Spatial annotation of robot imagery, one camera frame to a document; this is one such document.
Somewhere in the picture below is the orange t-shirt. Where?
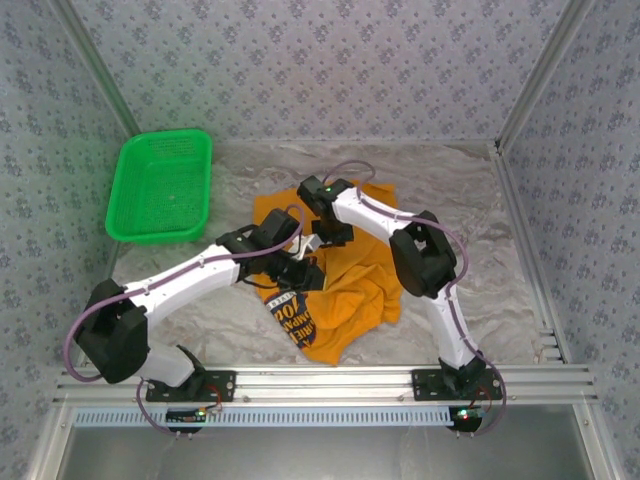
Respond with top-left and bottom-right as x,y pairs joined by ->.
252,180 -> 404,367

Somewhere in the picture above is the aluminium frame post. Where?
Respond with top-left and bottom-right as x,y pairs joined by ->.
494,0 -> 597,151
48,0 -> 147,146

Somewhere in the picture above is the aluminium frame leg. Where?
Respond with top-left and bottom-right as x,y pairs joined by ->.
569,403 -> 626,480
22,402 -> 76,480

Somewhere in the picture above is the green plastic basket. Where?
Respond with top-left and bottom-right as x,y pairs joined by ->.
104,128 -> 215,246

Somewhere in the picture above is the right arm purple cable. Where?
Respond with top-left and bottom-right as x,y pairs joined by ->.
322,158 -> 509,441

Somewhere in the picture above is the grey metal panel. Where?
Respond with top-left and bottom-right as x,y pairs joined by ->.
59,424 -> 596,480

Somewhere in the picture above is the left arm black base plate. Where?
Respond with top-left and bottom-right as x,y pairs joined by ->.
145,369 -> 237,403

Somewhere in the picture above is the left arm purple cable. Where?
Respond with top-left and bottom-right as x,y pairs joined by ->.
64,203 -> 306,441

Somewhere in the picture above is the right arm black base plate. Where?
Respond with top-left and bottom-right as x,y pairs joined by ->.
410,368 -> 504,402

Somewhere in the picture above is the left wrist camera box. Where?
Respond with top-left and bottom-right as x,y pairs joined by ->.
258,208 -> 322,263

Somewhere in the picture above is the aluminium mounting rail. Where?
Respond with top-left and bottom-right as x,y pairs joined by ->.
52,364 -> 599,405

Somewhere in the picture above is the slotted cable duct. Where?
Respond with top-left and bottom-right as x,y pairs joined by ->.
73,405 -> 456,429

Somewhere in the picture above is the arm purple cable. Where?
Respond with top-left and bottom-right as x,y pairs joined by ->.
322,158 -> 509,441
64,203 -> 306,441

